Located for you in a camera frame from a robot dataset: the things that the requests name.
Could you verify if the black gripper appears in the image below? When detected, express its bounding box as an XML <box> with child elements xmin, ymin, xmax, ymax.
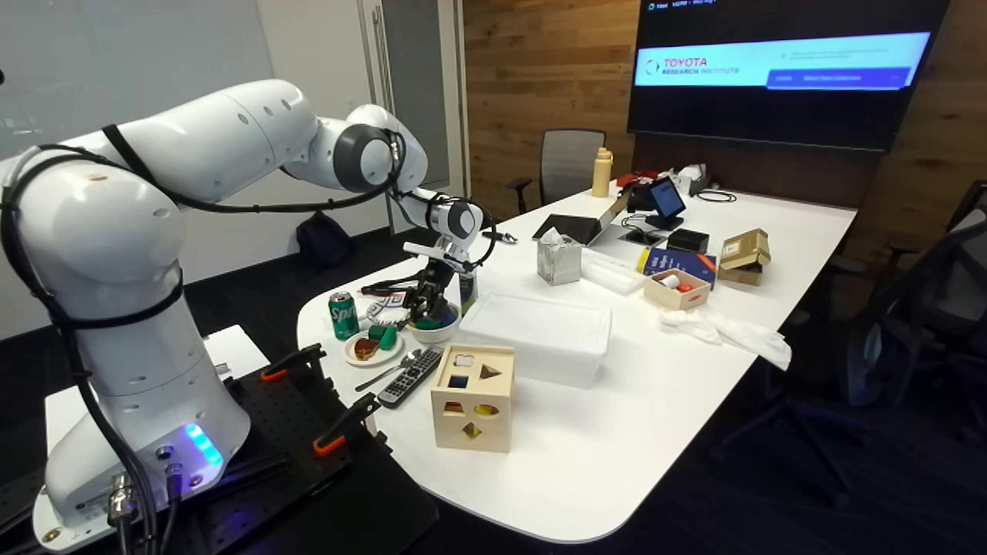
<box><xmin>411</xmin><ymin>259</ymin><xmax>458</xmax><ymax>326</ymax></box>

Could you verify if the colourful toy bowl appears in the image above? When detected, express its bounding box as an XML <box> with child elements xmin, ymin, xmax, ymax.
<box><xmin>407</xmin><ymin>304</ymin><xmax>458</xmax><ymax>349</ymax></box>

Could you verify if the green drink can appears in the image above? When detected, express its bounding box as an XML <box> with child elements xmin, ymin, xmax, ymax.
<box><xmin>328</xmin><ymin>289</ymin><xmax>363</xmax><ymax>341</ymax></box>

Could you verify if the plain white paper plate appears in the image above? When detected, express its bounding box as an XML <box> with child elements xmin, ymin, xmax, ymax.
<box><xmin>341</xmin><ymin>331</ymin><xmax>407</xmax><ymax>370</ymax></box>

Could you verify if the wooden shape sorter box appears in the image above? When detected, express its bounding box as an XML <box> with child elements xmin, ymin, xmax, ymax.
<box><xmin>429</xmin><ymin>341</ymin><xmax>517</xmax><ymax>456</ymax></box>

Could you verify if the white plastic storage container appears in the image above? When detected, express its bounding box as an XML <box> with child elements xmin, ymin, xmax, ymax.
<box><xmin>455</xmin><ymin>289</ymin><xmax>616</xmax><ymax>392</ymax></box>

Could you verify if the black bag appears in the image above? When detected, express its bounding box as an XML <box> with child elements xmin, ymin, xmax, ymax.
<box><xmin>294</xmin><ymin>211</ymin><xmax>359</xmax><ymax>274</ymax></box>

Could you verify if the grey tissue box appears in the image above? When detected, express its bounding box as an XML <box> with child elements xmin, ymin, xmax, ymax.
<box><xmin>533</xmin><ymin>226</ymin><xmax>587</xmax><ymax>287</ymax></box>

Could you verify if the flat black notebook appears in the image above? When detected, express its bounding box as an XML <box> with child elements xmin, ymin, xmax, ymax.
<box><xmin>531</xmin><ymin>211</ymin><xmax>604</xmax><ymax>246</ymax></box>

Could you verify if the black orange clamp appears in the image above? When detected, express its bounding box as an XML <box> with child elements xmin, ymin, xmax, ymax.
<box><xmin>257</xmin><ymin>341</ymin><xmax>328</xmax><ymax>387</ymax></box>
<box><xmin>304</xmin><ymin>387</ymin><xmax>381</xmax><ymax>460</ymax></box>

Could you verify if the clear plastic box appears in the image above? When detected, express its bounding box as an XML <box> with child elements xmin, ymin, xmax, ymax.
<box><xmin>580</xmin><ymin>245</ymin><xmax>651</xmax><ymax>300</ymax></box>

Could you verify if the black mounting platform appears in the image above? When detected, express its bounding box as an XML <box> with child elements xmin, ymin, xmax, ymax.
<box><xmin>194</xmin><ymin>341</ymin><xmax>413</xmax><ymax>555</ymax></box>

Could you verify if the grey office chair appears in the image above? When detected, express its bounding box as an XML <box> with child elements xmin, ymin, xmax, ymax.
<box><xmin>509</xmin><ymin>126</ymin><xmax>610</xmax><ymax>215</ymax></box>

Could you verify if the yellow squeeze bottle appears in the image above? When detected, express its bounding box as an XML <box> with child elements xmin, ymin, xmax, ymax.
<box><xmin>589</xmin><ymin>144</ymin><xmax>616</xmax><ymax>199</ymax></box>

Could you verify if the small wooden tray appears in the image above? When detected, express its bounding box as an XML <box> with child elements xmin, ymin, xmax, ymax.
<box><xmin>643</xmin><ymin>267</ymin><xmax>713</xmax><ymax>315</ymax></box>

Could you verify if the small tablet screen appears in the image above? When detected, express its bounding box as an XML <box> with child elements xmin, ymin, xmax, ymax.
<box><xmin>643</xmin><ymin>175</ymin><xmax>690</xmax><ymax>235</ymax></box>

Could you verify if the small black box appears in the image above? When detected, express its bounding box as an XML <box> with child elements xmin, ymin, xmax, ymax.
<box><xmin>662</xmin><ymin>226</ymin><xmax>713</xmax><ymax>255</ymax></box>

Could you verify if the clear plastic bag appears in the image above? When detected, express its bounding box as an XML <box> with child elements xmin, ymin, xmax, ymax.
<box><xmin>658</xmin><ymin>304</ymin><xmax>795</xmax><ymax>372</ymax></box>

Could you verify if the tan cardboard box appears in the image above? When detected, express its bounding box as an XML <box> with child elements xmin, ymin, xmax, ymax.
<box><xmin>716</xmin><ymin>226</ymin><xmax>775</xmax><ymax>287</ymax></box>

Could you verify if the black office chair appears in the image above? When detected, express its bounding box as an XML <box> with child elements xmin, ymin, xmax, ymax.
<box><xmin>820</xmin><ymin>179</ymin><xmax>987</xmax><ymax>445</ymax></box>

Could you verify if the black handled utensil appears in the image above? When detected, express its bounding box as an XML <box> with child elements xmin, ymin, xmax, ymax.
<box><xmin>351</xmin><ymin>356</ymin><xmax>417</xmax><ymax>394</ymax></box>

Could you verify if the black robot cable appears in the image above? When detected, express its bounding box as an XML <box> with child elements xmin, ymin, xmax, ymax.
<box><xmin>0</xmin><ymin>120</ymin><xmax>497</xmax><ymax>555</ymax></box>

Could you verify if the wall monitor screen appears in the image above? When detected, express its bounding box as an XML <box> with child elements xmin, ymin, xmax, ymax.
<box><xmin>626</xmin><ymin>0</ymin><xmax>953</xmax><ymax>155</ymax></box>

